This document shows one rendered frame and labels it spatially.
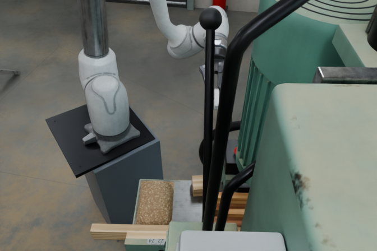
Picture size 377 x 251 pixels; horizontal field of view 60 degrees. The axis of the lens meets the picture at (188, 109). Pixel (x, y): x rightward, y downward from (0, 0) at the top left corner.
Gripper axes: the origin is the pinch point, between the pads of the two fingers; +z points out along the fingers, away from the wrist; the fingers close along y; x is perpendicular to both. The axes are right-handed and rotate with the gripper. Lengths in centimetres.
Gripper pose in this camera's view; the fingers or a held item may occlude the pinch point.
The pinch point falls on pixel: (216, 99)
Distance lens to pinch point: 115.9
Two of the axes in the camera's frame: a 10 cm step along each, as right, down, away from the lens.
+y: 10.0, 0.2, -0.2
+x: 0.1, 4.5, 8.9
